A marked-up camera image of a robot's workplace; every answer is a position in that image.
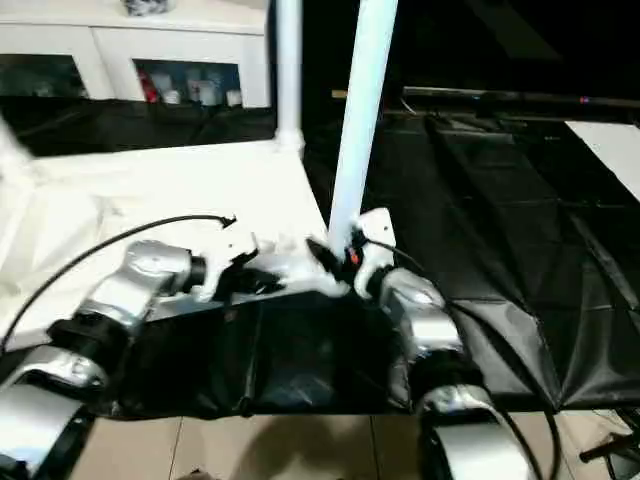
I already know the white plastic table top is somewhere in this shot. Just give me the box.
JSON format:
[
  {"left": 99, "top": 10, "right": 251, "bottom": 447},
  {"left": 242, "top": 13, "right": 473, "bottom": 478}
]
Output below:
[{"left": 0, "top": 139, "right": 352, "bottom": 352}]

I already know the white plastic table leg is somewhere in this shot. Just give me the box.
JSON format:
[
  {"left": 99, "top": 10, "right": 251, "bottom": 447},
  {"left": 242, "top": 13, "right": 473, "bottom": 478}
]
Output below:
[
  {"left": 326, "top": 0, "right": 400, "bottom": 257},
  {"left": 0, "top": 112, "right": 37, "bottom": 174},
  {"left": 272, "top": 0, "right": 307, "bottom": 152}
]

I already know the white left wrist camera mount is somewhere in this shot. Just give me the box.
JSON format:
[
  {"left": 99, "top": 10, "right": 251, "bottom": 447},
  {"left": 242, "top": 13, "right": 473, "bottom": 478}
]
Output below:
[{"left": 196, "top": 214, "right": 262, "bottom": 302}]

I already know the white sideboard with glass doors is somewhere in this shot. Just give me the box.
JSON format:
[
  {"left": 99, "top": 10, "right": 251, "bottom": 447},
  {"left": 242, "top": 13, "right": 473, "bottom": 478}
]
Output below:
[{"left": 0, "top": 0, "right": 275, "bottom": 110}]

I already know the black glossy mat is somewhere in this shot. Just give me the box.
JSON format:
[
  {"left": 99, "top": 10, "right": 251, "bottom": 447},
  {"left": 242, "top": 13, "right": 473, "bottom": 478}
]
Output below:
[{"left": 0, "top": 97, "right": 640, "bottom": 419}]

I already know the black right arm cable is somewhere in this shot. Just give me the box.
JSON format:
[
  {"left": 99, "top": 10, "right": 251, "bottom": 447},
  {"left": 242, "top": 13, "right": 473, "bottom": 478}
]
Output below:
[{"left": 368, "top": 238, "right": 562, "bottom": 480}]

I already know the long black bar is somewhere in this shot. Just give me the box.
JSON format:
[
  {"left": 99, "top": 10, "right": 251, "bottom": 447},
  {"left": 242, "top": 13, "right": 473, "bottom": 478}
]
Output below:
[{"left": 402, "top": 85, "right": 640, "bottom": 110}]

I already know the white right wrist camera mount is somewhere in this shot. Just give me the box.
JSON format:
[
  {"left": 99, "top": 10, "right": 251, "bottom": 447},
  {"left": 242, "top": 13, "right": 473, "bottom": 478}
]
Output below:
[{"left": 352, "top": 207, "right": 400, "bottom": 300}]

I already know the black floor rod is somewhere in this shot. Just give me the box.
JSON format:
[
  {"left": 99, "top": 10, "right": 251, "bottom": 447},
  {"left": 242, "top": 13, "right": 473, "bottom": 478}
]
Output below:
[{"left": 578, "top": 433, "right": 640, "bottom": 462}]

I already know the dark patterned ornament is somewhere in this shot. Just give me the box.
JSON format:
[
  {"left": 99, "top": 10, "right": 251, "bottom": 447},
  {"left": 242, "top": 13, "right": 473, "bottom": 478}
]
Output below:
[{"left": 122, "top": 0, "right": 176, "bottom": 17}]

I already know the flat white board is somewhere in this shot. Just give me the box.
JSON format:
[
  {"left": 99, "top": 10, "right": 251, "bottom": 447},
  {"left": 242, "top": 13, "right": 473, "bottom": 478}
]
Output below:
[{"left": 563, "top": 119, "right": 640, "bottom": 200}]

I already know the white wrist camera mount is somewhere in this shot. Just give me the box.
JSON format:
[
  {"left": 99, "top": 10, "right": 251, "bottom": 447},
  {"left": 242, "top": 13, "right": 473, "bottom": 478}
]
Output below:
[
  {"left": 196, "top": 214, "right": 262, "bottom": 302},
  {"left": 352, "top": 207, "right": 400, "bottom": 300}
]

